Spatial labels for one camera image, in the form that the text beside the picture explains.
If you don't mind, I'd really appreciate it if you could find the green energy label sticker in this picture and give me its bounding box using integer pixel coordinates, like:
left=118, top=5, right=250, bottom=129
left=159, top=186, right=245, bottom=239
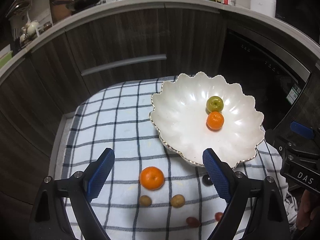
left=286, top=84, right=302, bottom=105

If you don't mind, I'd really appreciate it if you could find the white checkered cloth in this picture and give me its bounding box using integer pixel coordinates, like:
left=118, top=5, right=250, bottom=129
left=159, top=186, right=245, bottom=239
left=60, top=76, right=301, bottom=240

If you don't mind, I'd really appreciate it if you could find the small round tan longan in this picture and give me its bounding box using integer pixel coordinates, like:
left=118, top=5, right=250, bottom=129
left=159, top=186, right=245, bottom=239
left=139, top=195, right=152, bottom=207

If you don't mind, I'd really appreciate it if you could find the white scalloped ceramic bowl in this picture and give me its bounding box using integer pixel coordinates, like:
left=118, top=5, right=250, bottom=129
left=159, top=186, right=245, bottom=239
left=149, top=72, right=265, bottom=168

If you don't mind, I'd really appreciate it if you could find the white teapot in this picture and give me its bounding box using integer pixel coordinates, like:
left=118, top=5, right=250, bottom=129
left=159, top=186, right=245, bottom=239
left=22, top=21, right=39, bottom=36

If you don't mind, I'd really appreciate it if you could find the dark plum on cloth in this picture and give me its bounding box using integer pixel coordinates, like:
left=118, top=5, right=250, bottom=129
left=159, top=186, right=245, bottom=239
left=202, top=174, right=213, bottom=186

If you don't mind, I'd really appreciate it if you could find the green apple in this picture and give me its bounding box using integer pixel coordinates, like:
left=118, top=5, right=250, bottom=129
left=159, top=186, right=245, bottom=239
left=206, top=96, right=224, bottom=113

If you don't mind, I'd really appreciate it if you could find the red grape tomato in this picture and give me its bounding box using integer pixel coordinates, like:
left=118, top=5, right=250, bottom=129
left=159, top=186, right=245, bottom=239
left=185, top=217, right=201, bottom=228
left=215, top=212, right=223, bottom=222

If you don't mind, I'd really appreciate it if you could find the larger tan longan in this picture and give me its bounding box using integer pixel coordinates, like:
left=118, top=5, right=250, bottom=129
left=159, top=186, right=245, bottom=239
left=170, top=194, right=185, bottom=208

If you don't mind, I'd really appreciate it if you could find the large orange on cloth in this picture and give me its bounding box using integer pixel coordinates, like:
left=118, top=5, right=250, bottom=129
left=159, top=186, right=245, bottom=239
left=139, top=166, right=165, bottom=191

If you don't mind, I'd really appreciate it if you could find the person's right hand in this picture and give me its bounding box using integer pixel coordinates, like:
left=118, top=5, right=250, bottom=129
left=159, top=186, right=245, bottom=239
left=296, top=190, right=319, bottom=230

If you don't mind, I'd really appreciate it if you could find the black wok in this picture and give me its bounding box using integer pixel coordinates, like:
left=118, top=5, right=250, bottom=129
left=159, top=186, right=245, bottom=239
left=52, top=0, right=102, bottom=11

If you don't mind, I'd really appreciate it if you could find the small orange in bowl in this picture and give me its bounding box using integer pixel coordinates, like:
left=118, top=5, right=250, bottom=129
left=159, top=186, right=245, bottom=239
left=206, top=112, right=225, bottom=131

